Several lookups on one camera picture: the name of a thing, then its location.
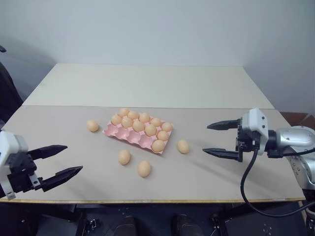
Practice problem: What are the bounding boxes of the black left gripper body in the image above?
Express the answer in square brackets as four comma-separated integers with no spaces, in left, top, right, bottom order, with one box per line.
[6,150,45,194]

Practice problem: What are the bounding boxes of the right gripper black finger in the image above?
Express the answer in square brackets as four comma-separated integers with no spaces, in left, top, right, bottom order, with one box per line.
[206,118,241,131]
[202,147,240,162]

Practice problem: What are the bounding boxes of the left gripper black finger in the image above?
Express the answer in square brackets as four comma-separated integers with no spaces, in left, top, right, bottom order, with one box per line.
[40,165,84,193]
[27,144,68,161]

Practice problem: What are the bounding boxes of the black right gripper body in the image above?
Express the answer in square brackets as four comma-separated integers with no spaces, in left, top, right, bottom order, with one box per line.
[235,118,262,163]

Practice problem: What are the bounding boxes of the pink egg tray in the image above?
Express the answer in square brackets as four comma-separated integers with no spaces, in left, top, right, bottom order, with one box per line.
[102,112,175,156]

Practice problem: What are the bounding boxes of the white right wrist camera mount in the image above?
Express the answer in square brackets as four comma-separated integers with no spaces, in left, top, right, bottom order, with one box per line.
[240,108,270,157]

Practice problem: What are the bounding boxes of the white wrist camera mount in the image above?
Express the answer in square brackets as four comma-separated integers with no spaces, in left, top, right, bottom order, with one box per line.
[0,131,29,201]
[240,108,270,157]

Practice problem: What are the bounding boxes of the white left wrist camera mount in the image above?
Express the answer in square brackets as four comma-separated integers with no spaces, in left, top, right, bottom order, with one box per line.
[0,131,29,201]

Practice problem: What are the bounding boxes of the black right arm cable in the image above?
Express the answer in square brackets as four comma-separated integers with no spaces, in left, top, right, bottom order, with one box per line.
[240,145,315,223]

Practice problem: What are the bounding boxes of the black table frame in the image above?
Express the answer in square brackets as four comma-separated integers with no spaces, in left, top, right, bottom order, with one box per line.
[0,198,307,236]

